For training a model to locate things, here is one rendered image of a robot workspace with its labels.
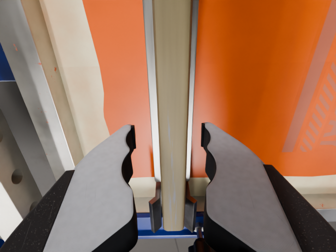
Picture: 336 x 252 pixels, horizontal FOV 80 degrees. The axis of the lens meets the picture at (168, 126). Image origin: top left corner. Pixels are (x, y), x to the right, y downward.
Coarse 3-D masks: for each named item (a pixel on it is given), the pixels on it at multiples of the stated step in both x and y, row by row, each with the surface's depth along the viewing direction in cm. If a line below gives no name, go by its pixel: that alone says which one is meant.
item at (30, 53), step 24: (0, 0) 20; (24, 0) 21; (0, 24) 21; (24, 24) 21; (24, 48) 22; (48, 48) 25; (24, 72) 24; (48, 72) 25; (24, 96) 25; (48, 96) 25; (48, 120) 27; (72, 120) 31; (48, 144) 29; (72, 144) 30; (72, 168) 31
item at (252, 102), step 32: (224, 64) 27; (256, 64) 27; (288, 64) 27; (128, 96) 29; (224, 96) 29; (256, 96) 29; (288, 96) 29; (192, 128) 32; (224, 128) 32; (256, 128) 32; (192, 160) 35; (288, 160) 35; (320, 160) 35
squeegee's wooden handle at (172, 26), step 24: (168, 0) 14; (192, 0) 15; (168, 24) 15; (168, 48) 16; (168, 72) 17; (168, 96) 18; (168, 120) 19; (168, 144) 21; (168, 168) 22; (168, 192) 24; (168, 216) 26
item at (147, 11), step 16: (144, 0) 20; (144, 16) 21; (192, 16) 21; (144, 32) 21; (192, 32) 21; (192, 48) 22; (192, 64) 23; (192, 80) 24; (192, 96) 25; (192, 112) 26
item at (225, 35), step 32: (96, 0) 23; (128, 0) 23; (224, 0) 23; (256, 0) 23; (288, 0) 23; (320, 0) 23; (96, 32) 25; (128, 32) 25; (224, 32) 25; (256, 32) 25; (288, 32) 25; (128, 64) 27
